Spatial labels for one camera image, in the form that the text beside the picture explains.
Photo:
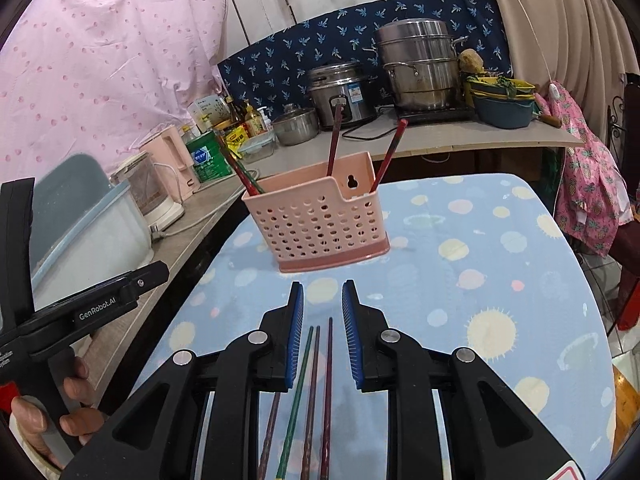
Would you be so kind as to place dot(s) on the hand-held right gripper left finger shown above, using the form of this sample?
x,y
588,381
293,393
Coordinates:
x,y
295,340

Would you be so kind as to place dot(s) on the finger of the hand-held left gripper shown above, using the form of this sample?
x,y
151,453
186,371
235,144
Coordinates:
x,y
17,250
150,275

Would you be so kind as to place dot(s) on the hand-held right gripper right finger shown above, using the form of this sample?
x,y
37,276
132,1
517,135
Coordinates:
x,y
352,340

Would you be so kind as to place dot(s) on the green chopstick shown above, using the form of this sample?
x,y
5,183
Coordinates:
x,y
292,420

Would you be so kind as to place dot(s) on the pink perforated utensil basket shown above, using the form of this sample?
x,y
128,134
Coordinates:
x,y
330,259

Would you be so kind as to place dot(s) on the brown chopstick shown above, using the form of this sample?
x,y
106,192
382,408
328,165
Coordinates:
x,y
267,440
309,430

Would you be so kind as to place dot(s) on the maroon chopstick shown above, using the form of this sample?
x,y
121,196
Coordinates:
x,y
326,435
335,145

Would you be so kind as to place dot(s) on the red chopstick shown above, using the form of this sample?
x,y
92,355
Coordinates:
x,y
242,172
390,155

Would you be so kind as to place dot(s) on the person's left hand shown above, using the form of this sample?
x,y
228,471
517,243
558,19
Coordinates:
x,y
82,422

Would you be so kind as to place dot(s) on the white dish box blue lid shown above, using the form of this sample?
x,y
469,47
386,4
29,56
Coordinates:
x,y
95,240

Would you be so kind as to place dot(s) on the pink electric kettle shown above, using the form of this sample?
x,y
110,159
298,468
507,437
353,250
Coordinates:
x,y
172,160

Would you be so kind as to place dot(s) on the light blue dotted tablecloth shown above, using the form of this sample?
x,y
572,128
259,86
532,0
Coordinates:
x,y
475,270

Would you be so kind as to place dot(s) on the yellow packet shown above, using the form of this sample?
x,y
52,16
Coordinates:
x,y
235,137

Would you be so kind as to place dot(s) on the glass container with lid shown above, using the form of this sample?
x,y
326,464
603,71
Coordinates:
x,y
257,147

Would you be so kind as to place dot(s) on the white carton box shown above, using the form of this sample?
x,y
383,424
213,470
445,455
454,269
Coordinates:
x,y
207,112

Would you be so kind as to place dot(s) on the dark sauce bottle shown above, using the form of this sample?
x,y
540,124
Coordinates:
x,y
232,110

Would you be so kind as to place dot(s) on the yellow dish soap bottle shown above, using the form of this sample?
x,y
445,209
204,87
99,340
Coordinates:
x,y
256,121

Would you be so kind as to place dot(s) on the pink dotted curtain cloth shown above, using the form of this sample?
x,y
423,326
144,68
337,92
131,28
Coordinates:
x,y
100,60

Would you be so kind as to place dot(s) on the small steel pot with lid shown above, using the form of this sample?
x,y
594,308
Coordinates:
x,y
295,125

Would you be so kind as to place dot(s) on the black induction cooktop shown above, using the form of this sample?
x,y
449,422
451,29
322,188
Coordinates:
x,y
435,116

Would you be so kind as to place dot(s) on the steel rice cooker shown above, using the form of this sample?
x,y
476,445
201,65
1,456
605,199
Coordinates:
x,y
340,90

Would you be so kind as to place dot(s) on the blue plastic basin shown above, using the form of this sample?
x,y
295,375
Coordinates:
x,y
502,112

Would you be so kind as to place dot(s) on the navy patterned cloth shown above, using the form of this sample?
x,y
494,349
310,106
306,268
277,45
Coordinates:
x,y
300,45

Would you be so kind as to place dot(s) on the red cardboard box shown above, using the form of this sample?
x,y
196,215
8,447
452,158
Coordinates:
x,y
630,305

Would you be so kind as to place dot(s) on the pink floral garment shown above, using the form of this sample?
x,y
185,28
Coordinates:
x,y
590,185

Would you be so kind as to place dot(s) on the large steel steamer pot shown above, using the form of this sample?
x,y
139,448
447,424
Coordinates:
x,y
420,60

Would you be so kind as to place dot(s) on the yellow plastic basket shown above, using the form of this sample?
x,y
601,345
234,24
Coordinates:
x,y
500,87

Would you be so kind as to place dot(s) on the brown sponge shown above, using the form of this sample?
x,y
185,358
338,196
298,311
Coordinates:
x,y
470,60

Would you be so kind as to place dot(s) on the beige curtain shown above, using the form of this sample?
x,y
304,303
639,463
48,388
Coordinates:
x,y
575,20

